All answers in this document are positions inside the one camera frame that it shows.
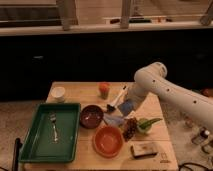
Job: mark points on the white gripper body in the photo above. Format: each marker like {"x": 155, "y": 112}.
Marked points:
{"x": 136, "y": 94}

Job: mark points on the blue sponge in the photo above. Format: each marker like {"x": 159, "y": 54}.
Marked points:
{"x": 126, "y": 107}

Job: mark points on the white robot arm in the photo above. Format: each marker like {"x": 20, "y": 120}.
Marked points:
{"x": 152, "y": 78}

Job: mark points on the purple bowl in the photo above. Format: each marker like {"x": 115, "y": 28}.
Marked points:
{"x": 91, "y": 116}

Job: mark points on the brown block sponge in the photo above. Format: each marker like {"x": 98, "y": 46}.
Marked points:
{"x": 143, "y": 150}

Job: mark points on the orange bowl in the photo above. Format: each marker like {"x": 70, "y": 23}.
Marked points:
{"x": 107, "y": 141}

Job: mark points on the orange cup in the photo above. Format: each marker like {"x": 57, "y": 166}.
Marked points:
{"x": 104, "y": 88}

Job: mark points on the dark grape bunch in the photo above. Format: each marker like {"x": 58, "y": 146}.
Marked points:
{"x": 130, "y": 128}

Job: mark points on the blue cloth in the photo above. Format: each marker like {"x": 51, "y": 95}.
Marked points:
{"x": 113, "y": 120}

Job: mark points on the small white cup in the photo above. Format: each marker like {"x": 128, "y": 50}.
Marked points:
{"x": 58, "y": 94}

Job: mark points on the silver fork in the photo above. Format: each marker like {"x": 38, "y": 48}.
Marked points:
{"x": 53, "y": 121}

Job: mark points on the green plastic tray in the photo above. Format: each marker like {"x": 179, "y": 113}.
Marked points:
{"x": 39, "y": 145}

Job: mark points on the black pole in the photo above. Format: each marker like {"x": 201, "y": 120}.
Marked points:
{"x": 17, "y": 146}

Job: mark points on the white handled dish brush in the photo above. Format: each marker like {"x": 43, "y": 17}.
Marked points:
{"x": 111, "y": 106}

